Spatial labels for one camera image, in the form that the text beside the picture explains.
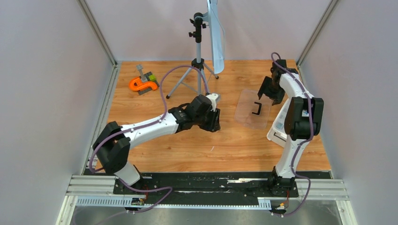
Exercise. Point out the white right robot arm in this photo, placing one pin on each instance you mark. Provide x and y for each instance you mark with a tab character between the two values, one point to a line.
302	121

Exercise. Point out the clear plastic lid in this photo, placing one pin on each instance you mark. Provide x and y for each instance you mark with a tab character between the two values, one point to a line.
252	112

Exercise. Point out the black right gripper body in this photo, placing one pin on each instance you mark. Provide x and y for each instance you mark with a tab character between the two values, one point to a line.
271	90

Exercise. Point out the grey tripod stand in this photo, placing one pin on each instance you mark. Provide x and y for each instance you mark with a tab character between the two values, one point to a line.
198	62

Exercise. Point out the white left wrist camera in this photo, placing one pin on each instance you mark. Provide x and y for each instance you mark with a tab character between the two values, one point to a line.
214	98

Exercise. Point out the clear compartment tray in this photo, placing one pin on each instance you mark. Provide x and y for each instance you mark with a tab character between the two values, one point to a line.
279	122

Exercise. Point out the white plastic box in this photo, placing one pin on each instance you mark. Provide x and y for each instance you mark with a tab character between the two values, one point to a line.
277	133

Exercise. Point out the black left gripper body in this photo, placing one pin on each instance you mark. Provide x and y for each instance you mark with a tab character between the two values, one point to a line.
209	121

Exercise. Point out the orange grey toy fixture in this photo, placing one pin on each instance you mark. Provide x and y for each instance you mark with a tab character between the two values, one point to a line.
143	83

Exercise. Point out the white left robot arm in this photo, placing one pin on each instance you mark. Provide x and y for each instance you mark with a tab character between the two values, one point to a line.
114	142

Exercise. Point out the white tablet panel on tripod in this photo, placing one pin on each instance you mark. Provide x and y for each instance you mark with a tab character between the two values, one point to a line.
216	36

